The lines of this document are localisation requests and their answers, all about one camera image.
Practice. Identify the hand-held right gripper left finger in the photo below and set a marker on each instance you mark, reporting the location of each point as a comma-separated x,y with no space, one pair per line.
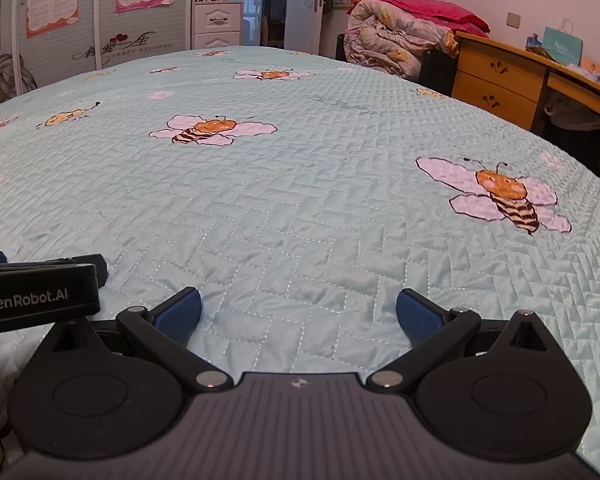
180,312

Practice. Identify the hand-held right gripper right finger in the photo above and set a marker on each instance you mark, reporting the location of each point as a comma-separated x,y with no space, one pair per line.
420,317

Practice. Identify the grey sliding door wardrobe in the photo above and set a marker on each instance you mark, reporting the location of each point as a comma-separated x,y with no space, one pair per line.
80,35

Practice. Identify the black chair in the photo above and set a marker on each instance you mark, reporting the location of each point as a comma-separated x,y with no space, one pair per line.
437,72

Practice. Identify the wooden desk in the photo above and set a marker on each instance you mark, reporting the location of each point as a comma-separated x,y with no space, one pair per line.
500,75

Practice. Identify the white drawer cabinet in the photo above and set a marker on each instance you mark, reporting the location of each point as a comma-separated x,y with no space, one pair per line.
217,22

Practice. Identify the folded floral comforter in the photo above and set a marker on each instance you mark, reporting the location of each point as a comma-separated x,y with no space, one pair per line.
385,35

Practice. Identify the teal paper bag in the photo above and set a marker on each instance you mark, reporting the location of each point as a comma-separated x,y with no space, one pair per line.
562,45

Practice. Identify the red blanket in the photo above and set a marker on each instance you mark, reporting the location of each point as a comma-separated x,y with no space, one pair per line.
430,10

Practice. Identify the white door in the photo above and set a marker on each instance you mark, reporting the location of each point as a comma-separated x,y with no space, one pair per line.
305,5

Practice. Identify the wall socket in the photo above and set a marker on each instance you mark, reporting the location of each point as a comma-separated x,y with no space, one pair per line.
513,20

